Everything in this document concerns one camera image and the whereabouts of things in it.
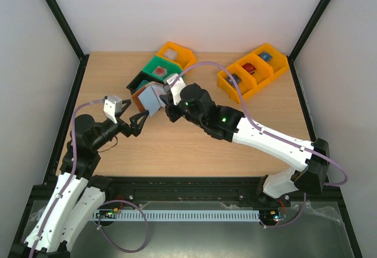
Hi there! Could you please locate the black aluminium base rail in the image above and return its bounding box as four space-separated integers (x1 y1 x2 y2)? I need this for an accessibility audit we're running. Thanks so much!
100 177 298 204

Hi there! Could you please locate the blue card stack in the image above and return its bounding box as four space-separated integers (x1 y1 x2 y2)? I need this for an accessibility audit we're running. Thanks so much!
259 51 272 62

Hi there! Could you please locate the yellow bin middle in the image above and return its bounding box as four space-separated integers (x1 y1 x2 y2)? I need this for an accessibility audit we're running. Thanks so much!
235 52 273 92

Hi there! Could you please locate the black frame post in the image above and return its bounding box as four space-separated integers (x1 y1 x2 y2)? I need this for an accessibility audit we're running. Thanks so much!
288 0 347 60
45 0 85 60

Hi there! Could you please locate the yellow bin left group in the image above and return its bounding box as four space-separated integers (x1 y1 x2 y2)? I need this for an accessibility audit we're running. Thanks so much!
156 41 197 70

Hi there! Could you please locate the yellow bin far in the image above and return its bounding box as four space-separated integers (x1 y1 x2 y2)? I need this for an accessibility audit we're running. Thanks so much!
253 43 289 80

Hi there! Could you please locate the brown leather card holder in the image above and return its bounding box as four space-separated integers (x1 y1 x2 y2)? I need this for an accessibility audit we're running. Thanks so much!
131 81 166 117

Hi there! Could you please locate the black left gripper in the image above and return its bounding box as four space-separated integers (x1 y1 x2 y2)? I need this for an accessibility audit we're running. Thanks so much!
91 111 150 151

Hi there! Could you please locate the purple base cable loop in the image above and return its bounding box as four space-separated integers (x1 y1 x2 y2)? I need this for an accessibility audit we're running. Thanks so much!
95 199 148 253

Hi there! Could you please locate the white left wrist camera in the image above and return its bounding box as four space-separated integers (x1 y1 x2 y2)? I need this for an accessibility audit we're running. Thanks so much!
103 95 122 124

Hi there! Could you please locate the black frame post left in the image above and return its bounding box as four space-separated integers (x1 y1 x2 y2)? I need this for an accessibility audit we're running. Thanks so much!
45 0 85 60

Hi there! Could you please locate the grey VIP card stack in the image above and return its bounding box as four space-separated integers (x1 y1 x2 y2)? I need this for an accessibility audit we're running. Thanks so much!
226 73 242 88

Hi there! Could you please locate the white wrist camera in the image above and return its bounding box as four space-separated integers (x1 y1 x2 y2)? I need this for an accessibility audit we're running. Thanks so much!
164 73 186 105
103 95 122 124

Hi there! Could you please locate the black frame post right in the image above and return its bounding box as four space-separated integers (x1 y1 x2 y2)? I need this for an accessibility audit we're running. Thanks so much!
288 0 347 60

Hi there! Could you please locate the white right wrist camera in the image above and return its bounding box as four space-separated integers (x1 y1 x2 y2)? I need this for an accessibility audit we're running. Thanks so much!
164 73 186 105

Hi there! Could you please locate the black bin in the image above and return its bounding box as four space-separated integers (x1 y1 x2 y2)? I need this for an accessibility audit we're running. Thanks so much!
126 71 160 94

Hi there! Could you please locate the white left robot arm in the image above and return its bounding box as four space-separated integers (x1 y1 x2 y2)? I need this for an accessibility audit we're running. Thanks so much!
9 95 149 257

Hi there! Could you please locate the red white card stack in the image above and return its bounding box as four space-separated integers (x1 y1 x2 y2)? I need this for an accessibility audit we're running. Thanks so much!
152 66 167 78

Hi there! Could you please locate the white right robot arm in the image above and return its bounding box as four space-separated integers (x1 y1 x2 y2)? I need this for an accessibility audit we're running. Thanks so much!
159 84 329 206

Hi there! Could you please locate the yellow bin near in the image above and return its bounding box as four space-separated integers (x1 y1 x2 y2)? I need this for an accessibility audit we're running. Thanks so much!
217 63 256 104

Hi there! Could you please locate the white slotted cable duct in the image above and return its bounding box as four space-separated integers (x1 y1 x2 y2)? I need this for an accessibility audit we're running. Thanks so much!
91 209 260 222

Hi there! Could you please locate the green bin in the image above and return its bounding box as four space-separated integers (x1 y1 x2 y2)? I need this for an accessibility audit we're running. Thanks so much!
142 56 183 82

